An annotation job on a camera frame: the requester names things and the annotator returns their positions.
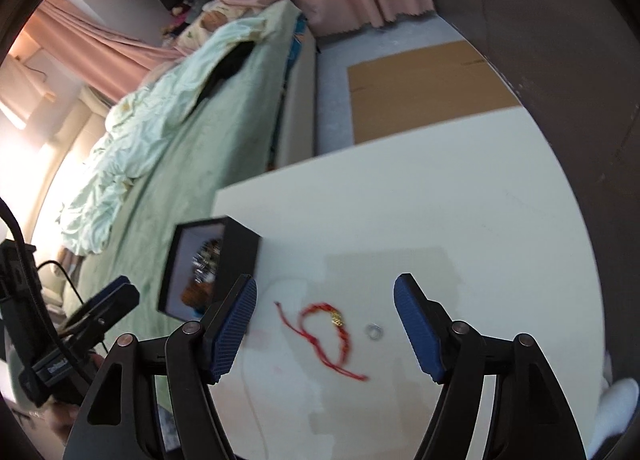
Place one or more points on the black jewelry box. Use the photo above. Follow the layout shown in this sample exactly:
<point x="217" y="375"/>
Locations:
<point x="204" y="260"/>

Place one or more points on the light green duvet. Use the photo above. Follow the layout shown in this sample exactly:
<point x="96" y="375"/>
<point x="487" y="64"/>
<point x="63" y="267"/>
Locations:
<point x="140" y="126"/>

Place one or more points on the floral pillow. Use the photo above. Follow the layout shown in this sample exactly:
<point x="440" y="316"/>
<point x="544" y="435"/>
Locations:
<point x="214" y="15"/>

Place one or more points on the pink curtain at window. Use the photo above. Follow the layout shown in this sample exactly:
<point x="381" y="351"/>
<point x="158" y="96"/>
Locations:
<point x="110" y="61"/>

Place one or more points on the green bed mattress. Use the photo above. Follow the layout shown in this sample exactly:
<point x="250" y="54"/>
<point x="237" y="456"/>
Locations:
<point x="230" y="136"/>

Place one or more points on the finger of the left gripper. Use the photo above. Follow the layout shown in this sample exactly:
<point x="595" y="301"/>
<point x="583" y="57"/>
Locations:
<point x="98" y="315"/>

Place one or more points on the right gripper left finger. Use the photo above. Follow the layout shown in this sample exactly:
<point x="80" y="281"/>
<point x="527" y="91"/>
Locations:
<point x="225" y="327"/>

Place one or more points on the person's left hand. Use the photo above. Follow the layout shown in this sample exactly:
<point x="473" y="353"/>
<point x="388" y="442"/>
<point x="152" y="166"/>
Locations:
<point x="59" y="417"/>

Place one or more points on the flat cardboard sheet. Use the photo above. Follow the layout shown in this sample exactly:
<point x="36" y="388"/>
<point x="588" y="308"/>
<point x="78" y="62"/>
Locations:
<point x="421" y="87"/>

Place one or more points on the stuffed toys pile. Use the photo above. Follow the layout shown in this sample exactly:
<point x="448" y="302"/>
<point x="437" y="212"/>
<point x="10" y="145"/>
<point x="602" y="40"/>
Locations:
<point x="183" y="16"/>

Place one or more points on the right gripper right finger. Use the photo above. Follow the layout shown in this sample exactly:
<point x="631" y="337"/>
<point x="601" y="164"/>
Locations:
<point x="426" y="324"/>

